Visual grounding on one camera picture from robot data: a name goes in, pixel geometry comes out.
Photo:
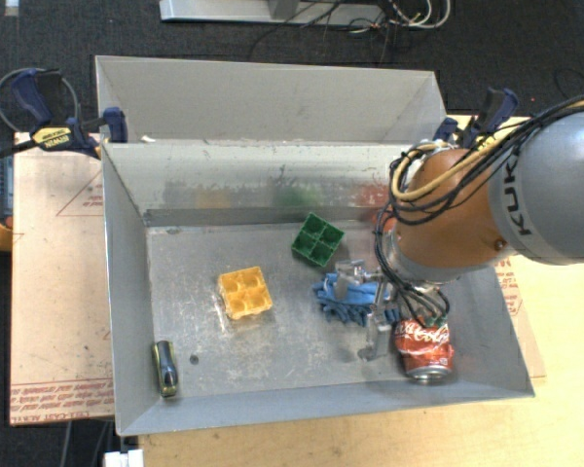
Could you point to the small white scrap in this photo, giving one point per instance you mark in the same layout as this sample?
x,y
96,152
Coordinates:
x,y
148,139

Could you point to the green four-hole block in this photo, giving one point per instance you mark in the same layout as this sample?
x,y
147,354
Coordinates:
x,y
318,239

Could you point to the red soda can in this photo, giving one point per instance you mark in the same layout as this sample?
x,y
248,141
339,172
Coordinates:
x,y
424,348

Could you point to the grey metal bin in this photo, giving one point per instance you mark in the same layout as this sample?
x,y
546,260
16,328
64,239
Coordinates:
x,y
272,348

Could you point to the yellow four-hole block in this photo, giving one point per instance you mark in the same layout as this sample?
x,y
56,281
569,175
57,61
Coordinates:
x,y
245,292

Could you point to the brown cardboard board red print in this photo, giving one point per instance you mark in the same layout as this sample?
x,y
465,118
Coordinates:
x,y
58,280

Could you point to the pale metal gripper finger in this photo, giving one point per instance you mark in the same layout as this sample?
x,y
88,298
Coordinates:
x,y
378,338
346,280

